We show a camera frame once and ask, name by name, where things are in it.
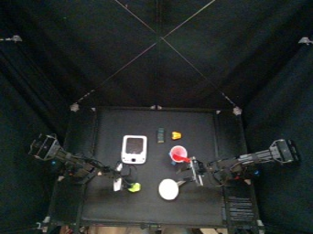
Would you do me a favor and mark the lime green toy squash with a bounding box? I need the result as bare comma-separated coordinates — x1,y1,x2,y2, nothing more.
126,182,144,194

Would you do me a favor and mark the red plastic spoon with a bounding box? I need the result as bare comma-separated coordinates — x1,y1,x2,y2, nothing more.
173,154,193,164

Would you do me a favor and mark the white bowl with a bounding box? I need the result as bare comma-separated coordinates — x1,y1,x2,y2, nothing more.
158,178,181,201

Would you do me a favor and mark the red plastic cup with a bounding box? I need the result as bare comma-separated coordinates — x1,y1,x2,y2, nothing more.
169,144,190,164

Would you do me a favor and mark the white toy kitchen scale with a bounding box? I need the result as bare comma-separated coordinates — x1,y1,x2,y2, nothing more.
121,134,150,165

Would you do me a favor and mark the small box with green dot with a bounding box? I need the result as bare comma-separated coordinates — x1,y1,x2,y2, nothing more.
157,127,166,144

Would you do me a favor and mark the white text label sticker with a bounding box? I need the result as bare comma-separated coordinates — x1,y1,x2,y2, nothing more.
227,195,255,224

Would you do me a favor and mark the thin diagonal brace cable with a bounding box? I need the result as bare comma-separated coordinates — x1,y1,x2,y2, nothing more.
75,0,217,106
113,0,240,108

